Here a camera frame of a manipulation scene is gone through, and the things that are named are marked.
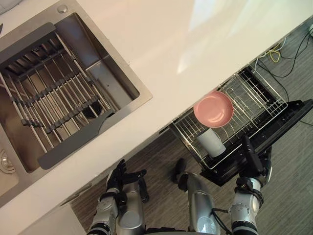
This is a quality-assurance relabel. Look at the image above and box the yellow cable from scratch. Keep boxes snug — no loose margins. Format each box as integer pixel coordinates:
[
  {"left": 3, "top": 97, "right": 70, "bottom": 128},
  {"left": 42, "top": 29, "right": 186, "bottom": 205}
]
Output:
[{"left": 267, "top": 44, "right": 281, "bottom": 63}]

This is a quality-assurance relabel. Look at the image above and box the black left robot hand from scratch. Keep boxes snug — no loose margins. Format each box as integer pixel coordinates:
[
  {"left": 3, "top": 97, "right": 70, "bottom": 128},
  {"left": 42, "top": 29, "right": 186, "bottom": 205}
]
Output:
[{"left": 106, "top": 159, "right": 148, "bottom": 192}]

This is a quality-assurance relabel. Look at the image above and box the white cable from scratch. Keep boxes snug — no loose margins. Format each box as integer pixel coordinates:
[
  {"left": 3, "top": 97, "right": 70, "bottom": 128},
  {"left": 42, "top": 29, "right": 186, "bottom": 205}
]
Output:
[{"left": 253, "top": 37, "right": 287, "bottom": 72}]

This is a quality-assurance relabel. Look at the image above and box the silver right robot leg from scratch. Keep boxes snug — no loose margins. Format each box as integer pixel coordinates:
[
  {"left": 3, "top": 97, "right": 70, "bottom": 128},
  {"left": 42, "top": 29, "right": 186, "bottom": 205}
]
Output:
[{"left": 171, "top": 158, "right": 222, "bottom": 235}]

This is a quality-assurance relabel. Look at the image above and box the black cable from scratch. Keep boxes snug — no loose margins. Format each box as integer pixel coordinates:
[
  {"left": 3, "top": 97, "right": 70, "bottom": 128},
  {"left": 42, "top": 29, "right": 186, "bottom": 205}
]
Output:
[{"left": 255, "top": 25, "right": 312, "bottom": 100}]

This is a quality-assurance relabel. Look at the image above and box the wire dishwasher rack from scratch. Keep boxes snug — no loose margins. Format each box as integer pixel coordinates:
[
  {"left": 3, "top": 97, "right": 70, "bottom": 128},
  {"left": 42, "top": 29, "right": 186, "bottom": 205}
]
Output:
[{"left": 171, "top": 64, "right": 289, "bottom": 170}]

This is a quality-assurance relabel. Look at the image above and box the steel strainer drain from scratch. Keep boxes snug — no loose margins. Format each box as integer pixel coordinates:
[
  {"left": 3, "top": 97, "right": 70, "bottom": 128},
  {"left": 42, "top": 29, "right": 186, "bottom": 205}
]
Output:
[{"left": 0, "top": 148, "right": 16, "bottom": 175}]

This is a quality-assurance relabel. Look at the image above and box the roll-up steel drying rack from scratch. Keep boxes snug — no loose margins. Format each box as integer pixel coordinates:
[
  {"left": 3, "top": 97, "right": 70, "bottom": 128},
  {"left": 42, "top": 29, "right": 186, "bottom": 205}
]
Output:
[{"left": 0, "top": 22, "right": 116, "bottom": 170}]

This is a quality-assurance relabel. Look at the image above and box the black dishwasher door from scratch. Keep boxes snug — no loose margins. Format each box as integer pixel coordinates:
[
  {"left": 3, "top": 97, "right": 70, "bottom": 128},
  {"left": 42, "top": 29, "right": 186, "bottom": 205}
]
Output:
[{"left": 199, "top": 98, "right": 313, "bottom": 188}]

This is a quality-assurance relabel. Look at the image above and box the white cup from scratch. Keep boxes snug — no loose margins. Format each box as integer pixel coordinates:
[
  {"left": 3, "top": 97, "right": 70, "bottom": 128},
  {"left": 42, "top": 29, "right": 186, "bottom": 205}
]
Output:
[{"left": 196, "top": 127, "right": 226, "bottom": 158}]

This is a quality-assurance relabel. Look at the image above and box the black round sink drain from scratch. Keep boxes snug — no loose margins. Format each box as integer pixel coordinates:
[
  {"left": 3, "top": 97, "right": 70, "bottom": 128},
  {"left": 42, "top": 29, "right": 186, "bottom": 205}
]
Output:
[{"left": 82, "top": 101, "right": 104, "bottom": 121}]

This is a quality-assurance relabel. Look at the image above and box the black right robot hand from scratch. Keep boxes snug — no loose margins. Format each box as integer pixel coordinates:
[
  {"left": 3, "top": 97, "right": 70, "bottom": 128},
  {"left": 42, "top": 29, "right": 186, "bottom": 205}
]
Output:
[{"left": 239, "top": 136, "right": 273, "bottom": 181}]

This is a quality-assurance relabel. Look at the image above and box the pink round plate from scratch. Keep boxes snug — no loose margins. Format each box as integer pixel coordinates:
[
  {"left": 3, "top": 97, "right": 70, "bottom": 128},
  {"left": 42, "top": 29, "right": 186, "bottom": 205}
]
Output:
[{"left": 193, "top": 91, "right": 234, "bottom": 128}]

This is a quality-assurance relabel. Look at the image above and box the stainless steel double sink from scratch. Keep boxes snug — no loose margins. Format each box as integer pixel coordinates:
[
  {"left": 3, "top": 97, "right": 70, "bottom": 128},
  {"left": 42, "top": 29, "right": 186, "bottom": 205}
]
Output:
[{"left": 0, "top": 0, "right": 154, "bottom": 205}]

